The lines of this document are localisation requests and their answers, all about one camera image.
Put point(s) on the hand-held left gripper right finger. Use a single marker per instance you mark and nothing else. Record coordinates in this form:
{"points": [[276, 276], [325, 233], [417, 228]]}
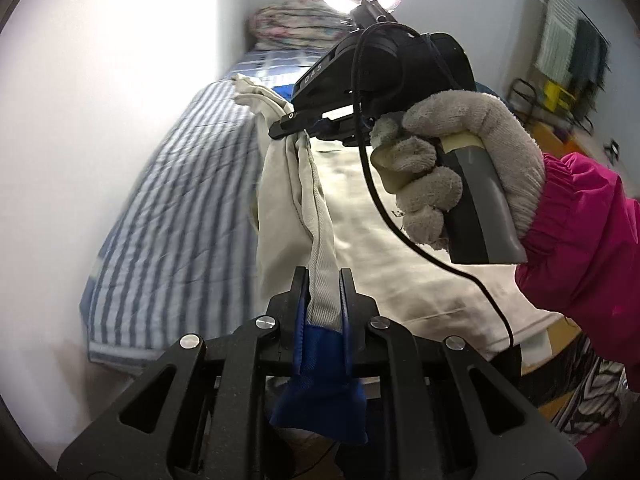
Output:
{"points": [[345, 312]]}

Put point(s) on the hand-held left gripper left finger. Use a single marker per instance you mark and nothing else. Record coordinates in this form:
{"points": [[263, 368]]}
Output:
{"points": [[300, 322]]}

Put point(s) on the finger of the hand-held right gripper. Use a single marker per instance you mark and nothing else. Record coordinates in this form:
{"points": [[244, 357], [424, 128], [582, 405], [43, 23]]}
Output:
{"points": [[300, 121], [345, 135]]}

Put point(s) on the beige jacket with blue lining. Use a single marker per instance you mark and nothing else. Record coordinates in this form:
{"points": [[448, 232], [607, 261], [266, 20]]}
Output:
{"points": [[400, 240]]}

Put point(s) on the person's right forearm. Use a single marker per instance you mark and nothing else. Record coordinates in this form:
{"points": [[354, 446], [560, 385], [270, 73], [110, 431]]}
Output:
{"points": [[585, 255]]}

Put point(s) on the person's right hand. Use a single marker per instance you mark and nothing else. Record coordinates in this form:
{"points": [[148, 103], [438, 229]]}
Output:
{"points": [[495, 135]]}

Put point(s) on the blue checked bed sheet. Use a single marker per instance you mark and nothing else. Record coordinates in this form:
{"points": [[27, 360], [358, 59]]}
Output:
{"points": [[280, 62]]}

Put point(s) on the folded floral quilt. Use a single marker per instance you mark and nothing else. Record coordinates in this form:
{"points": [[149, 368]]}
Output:
{"points": [[295, 22]]}

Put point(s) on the black drying rack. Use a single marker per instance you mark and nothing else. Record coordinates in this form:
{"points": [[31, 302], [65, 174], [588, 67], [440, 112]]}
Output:
{"points": [[530, 92]]}

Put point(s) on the blue striped quilt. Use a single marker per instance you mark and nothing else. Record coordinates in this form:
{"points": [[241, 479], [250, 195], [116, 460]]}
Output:
{"points": [[185, 210]]}

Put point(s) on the white towel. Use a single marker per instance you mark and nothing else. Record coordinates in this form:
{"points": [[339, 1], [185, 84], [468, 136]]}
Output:
{"points": [[557, 30]]}

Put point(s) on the dark green towel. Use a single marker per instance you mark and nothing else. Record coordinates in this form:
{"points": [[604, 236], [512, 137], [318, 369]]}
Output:
{"points": [[590, 55]]}

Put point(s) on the zebra patterned cloth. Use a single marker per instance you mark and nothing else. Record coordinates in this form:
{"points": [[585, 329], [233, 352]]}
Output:
{"points": [[600, 395]]}

